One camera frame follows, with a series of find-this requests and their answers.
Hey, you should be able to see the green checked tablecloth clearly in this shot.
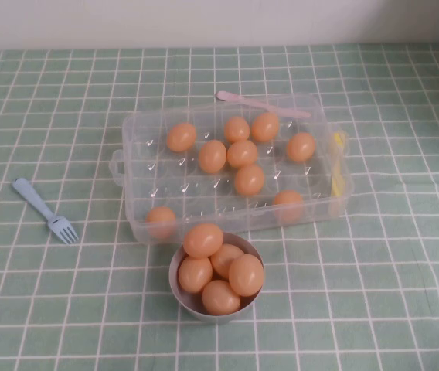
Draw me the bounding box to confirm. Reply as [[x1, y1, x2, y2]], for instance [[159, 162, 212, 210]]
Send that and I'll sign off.
[[0, 43, 439, 371]]

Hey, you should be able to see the pink plastic utensil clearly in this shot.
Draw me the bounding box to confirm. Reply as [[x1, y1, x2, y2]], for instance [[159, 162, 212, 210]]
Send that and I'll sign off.
[[215, 90, 312, 118]]

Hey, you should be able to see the brown egg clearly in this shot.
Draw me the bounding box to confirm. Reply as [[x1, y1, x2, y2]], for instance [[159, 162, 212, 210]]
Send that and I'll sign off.
[[223, 116, 250, 144], [234, 165, 266, 196], [202, 279, 242, 316], [145, 206, 177, 239], [286, 132, 317, 162], [209, 243, 246, 280], [250, 112, 281, 143], [178, 256, 213, 294], [272, 189, 305, 223], [166, 122, 198, 153], [182, 223, 224, 259], [226, 139, 259, 169], [198, 139, 228, 174], [228, 254, 266, 298]]

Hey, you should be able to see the light blue plastic fork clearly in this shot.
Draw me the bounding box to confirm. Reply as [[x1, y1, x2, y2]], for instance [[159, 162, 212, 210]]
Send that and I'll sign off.
[[12, 177, 80, 245]]

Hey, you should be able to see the yellow plastic utensil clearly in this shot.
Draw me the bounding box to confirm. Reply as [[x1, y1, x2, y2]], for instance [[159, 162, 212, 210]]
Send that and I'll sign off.
[[331, 130, 350, 200]]

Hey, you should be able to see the clear plastic egg box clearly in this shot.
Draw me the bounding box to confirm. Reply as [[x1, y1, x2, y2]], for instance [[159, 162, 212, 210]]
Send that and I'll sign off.
[[110, 92, 356, 245]]

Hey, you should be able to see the grey round bowl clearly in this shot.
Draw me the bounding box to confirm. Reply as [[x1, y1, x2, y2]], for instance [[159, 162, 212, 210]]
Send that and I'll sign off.
[[168, 231, 266, 324]]

